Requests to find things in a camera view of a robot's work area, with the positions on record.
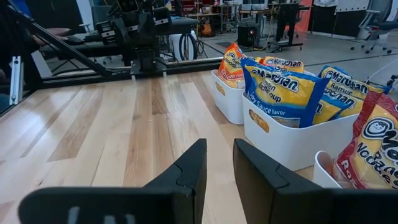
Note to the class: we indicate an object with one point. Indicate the grey desk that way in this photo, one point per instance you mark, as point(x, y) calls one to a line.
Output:
point(77, 46)

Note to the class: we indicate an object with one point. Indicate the black standing desk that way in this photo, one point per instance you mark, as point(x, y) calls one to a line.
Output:
point(286, 18)

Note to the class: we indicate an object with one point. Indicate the blue Maruchan soy ramen pack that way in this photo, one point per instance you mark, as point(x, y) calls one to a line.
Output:
point(339, 105)
point(348, 82)
point(280, 90)

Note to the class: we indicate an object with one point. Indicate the red Maruchan beef ramen pack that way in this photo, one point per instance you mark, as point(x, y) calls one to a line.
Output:
point(373, 149)

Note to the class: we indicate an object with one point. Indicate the person's hand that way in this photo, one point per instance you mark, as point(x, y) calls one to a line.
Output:
point(53, 32)

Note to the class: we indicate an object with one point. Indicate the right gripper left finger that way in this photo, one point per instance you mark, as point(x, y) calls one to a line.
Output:
point(140, 205)

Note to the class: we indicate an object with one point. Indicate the white plastic bin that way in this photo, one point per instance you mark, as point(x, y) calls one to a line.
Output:
point(230, 105)
point(321, 180)
point(304, 146)

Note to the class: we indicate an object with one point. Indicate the person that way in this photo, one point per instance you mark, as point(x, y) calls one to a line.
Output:
point(12, 37)

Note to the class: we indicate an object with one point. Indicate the orange Maruchan chicken ramen pack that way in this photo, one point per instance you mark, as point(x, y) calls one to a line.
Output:
point(231, 65)
point(284, 63)

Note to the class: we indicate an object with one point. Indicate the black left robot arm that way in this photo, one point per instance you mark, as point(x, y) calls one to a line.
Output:
point(146, 56)

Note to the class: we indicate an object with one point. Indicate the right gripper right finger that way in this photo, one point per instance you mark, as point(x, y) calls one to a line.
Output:
point(295, 205)

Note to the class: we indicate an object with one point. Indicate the white bucket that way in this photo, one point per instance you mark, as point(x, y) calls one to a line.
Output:
point(175, 46)

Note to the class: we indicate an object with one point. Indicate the black speaker box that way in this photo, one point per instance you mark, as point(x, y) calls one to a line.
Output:
point(247, 37)

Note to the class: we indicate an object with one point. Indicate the cluttered workbench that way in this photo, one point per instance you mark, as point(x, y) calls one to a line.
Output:
point(217, 15)

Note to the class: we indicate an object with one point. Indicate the silver aluminium bracket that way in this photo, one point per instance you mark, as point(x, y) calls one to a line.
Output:
point(16, 81)

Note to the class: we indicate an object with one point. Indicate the grey office chair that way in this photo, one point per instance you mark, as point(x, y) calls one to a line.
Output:
point(370, 18)

